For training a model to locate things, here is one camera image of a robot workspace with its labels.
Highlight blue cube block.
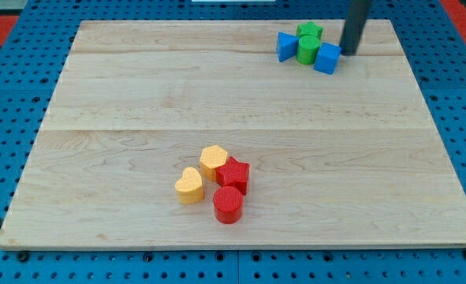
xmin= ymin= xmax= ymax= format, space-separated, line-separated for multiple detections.
xmin=314 ymin=43 xmax=341 ymax=75

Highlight green star block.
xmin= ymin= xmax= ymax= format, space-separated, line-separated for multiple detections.
xmin=296 ymin=21 xmax=323 ymax=39

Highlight yellow heart block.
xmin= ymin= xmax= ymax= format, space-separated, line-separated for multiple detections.
xmin=174 ymin=167 xmax=204 ymax=204

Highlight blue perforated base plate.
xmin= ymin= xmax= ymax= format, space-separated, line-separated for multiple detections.
xmin=0 ymin=0 xmax=466 ymax=283

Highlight red cylinder block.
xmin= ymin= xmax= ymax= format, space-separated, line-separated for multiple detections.
xmin=213 ymin=186 xmax=244 ymax=224

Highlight red star block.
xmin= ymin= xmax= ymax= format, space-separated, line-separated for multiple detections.
xmin=215 ymin=157 xmax=250 ymax=196

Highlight blue triangle block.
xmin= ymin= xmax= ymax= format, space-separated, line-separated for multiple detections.
xmin=276 ymin=32 xmax=299 ymax=62

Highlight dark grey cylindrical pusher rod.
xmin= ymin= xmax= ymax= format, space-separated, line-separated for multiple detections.
xmin=340 ymin=0 xmax=373 ymax=56

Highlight green cylinder block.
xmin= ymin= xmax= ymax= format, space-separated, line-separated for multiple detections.
xmin=296 ymin=35 xmax=320 ymax=65

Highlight light wooden board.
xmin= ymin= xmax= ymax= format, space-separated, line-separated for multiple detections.
xmin=0 ymin=20 xmax=466 ymax=251

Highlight yellow hexagon block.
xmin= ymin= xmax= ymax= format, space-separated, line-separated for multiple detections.
xmin=199 ymin=145 xmax=228 ymax=181

